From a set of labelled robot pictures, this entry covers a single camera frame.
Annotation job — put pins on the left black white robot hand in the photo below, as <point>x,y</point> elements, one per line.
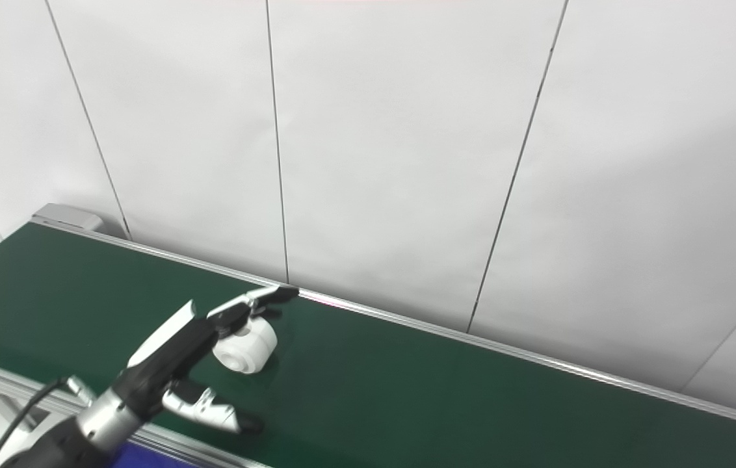
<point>173,351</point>

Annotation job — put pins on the white cylindrical plastic part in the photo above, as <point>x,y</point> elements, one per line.
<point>248,348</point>

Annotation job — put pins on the blue plastic bin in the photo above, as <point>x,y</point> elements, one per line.
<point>140,458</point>

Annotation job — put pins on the grey conveyor end housing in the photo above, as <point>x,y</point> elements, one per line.
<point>69,218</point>

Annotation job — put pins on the green conveyor belt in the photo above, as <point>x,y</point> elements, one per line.
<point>407,390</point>
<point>537,357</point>

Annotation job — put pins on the silver conveyor leg bracket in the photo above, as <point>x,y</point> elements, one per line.
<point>17,413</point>

